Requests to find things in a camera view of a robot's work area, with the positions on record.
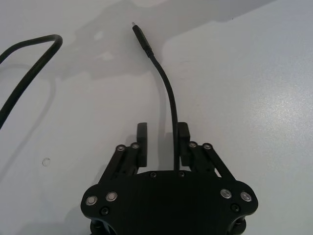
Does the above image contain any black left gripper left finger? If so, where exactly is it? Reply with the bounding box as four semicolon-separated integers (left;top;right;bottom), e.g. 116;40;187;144
99;122;148;185

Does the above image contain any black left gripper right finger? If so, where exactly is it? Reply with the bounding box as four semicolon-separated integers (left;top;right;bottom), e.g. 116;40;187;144
178;122;239;183

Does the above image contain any thin black cable with plug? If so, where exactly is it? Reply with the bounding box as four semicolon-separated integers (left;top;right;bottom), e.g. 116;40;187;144
131;21;181;172

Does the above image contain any thick black cable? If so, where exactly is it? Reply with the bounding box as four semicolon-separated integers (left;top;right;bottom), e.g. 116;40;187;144
0;34;64;131

